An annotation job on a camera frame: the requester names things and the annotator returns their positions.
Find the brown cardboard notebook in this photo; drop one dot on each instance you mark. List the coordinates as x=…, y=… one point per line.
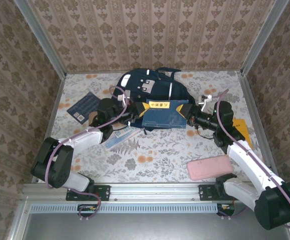
x=92, y=119

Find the dark blue patterned book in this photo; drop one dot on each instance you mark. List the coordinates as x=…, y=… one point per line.
x=83, y=106

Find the blue book with yellow label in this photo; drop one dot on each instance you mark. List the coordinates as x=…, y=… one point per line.
x=163, y=117

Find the navy blue backpack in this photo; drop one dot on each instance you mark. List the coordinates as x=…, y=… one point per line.
x=159, y=85

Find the pink pencil case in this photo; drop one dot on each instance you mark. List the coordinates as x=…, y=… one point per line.
x=210, y=167

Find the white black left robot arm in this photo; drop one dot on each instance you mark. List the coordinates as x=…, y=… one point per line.
x=84, y=136

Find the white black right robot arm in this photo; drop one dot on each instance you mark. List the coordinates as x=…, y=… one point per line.
x=247, y=160

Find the floral tablecloth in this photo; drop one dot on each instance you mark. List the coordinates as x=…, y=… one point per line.
x=147, y=162

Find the grey metal sheet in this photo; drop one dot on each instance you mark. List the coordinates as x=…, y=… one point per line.
x=147, y=227

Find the aluminium side rail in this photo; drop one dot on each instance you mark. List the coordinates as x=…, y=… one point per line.
x=250, y=100
x=56, y=97

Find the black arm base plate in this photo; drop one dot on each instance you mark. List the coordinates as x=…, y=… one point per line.
x=102, y=192
x=207, y=192

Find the aluminium front rail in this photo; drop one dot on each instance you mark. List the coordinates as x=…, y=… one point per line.
x=154, y=191

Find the aluminium corner post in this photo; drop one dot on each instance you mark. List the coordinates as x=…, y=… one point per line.
x=263, y=37
x=43, y=42

